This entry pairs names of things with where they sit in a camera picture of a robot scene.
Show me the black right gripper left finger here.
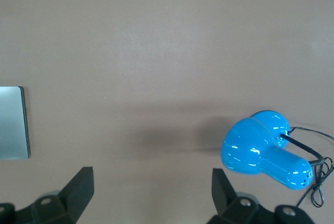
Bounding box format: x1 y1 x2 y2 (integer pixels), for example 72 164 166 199
0 166 95 224

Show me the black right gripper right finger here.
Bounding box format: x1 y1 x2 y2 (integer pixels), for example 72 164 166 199
208 168 314 224

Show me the silver laptop with black keyboard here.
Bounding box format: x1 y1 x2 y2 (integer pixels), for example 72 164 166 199
0 86 31 160

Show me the blue desk lamp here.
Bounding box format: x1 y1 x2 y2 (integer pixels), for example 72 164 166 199
220 109 325 191

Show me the black lamp power cable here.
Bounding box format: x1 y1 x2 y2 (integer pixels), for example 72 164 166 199
288 126 334 207

